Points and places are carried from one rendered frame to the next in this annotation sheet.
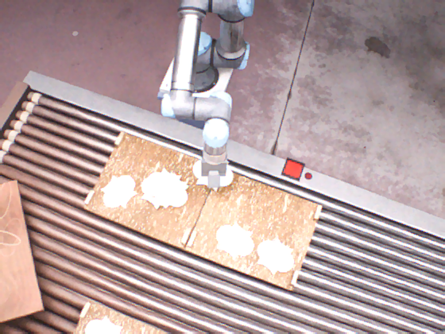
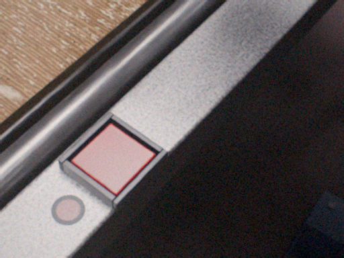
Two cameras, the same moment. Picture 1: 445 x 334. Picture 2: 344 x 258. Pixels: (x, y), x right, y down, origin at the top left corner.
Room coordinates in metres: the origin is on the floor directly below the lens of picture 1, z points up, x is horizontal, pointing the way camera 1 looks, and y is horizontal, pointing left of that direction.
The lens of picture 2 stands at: (1.13, -0.56, 1.47)
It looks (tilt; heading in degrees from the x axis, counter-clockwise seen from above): 55 degrees down; 111
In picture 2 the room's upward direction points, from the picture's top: 4 degrees clockwise
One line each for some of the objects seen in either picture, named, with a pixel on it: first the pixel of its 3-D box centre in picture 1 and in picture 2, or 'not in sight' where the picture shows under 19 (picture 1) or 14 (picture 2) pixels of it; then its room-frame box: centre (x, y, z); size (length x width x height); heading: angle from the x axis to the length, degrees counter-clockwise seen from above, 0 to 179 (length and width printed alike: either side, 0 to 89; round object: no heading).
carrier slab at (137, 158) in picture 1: (151, 188); not in sight; (0.81, 0.26, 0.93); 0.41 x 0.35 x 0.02; 75
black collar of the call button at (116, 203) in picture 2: (292, 168); (113, 160); (0.96, -0.26, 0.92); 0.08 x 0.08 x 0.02; 75
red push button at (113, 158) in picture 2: (292, 169); (113, 160); (0.96, -0.26, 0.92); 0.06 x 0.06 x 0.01; 75
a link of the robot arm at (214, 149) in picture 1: (215, 136); not in sight; (0.84, 0.04, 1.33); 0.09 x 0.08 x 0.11; 0
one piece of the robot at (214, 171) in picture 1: (213, 166); not in sight; (0.81, 0.04, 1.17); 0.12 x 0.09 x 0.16; 8
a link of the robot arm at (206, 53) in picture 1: (198, 50); not in sight; (1.37, 0.16, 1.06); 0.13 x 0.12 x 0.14; 90
